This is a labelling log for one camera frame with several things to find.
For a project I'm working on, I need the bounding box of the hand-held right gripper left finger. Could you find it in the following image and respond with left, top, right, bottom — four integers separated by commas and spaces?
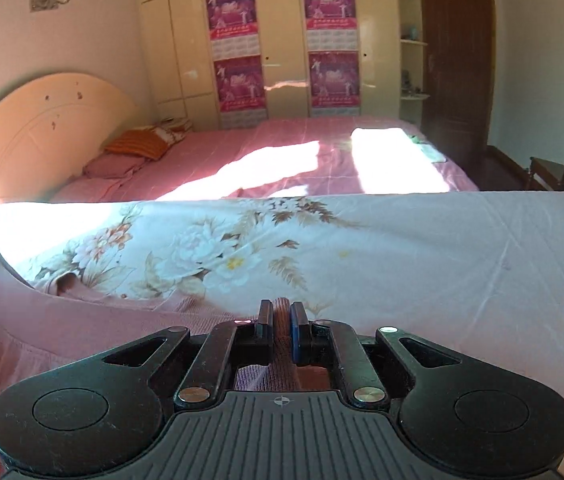
103, 300, 274, 409

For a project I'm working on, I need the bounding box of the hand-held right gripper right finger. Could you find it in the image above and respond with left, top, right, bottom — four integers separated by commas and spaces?
289, 301, 461, 409

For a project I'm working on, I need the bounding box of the pink sweater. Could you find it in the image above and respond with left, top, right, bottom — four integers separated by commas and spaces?
0, 234, 343, 480

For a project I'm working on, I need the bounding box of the floral bedsheet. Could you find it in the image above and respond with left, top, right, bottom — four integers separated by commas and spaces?
0, 191, 564, 480

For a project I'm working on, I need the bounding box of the cream wooden headboard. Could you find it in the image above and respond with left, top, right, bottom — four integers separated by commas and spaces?
0, 71, 138, 205

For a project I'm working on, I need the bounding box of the pink pillow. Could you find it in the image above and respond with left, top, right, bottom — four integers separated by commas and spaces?
82, 152, 148, 181

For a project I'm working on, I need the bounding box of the pink bed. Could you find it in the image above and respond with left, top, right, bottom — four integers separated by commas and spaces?
49, 114, 480, 204

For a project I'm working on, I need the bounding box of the striped pillow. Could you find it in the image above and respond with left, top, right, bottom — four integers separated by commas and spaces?
104, 129, 170, 161

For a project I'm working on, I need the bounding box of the floral pillow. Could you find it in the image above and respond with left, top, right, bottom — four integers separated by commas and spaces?
154, 125, 189, 147

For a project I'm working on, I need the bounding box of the dark shelf ornament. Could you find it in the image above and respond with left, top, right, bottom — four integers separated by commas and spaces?
401, 74, 425, 97

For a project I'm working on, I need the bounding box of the cream corner shelf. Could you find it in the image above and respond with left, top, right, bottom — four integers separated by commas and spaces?
396, 0, 431, 123

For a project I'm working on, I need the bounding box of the cream wardrobe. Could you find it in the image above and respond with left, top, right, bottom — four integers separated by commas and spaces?
134, 0, 403, 131

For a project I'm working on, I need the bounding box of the dark wooden door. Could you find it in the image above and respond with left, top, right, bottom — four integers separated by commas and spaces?
418, 0, 498, 166

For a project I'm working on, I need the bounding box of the magenta wall calendar poster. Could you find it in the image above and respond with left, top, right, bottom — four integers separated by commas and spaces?
308, 51, 361, 117
205, 0, 263, 59
302, 0, 359, 52
213, 56, 268, 128

